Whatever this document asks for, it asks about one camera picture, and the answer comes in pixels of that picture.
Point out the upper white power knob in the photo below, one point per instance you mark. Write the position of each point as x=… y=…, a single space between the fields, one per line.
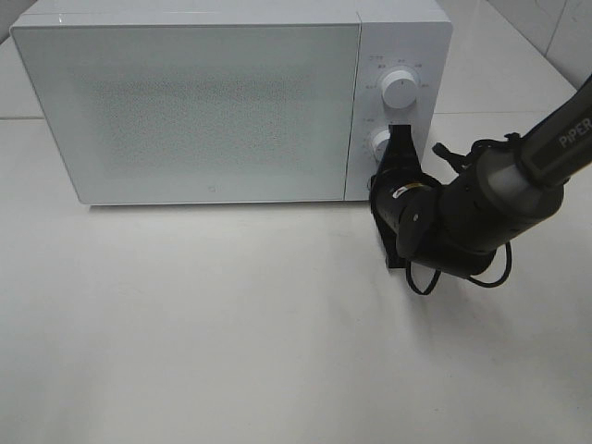
x=399 y=87

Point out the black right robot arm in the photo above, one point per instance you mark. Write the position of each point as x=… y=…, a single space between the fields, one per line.
x=502 y=189

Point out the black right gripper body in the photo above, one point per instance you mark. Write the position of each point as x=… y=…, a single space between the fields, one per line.
x=393 y=188

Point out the white microwave oven body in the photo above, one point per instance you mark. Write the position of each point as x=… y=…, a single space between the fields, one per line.
x=413 y=34

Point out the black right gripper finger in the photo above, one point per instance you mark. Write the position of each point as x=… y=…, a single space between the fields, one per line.
x=400 y=153
x=389 y=242

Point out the white microwave door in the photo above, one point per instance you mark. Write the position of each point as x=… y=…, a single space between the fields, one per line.
x=183 y=115

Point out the white timer knob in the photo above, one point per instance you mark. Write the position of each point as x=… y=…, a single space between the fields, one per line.
x=378 y=142

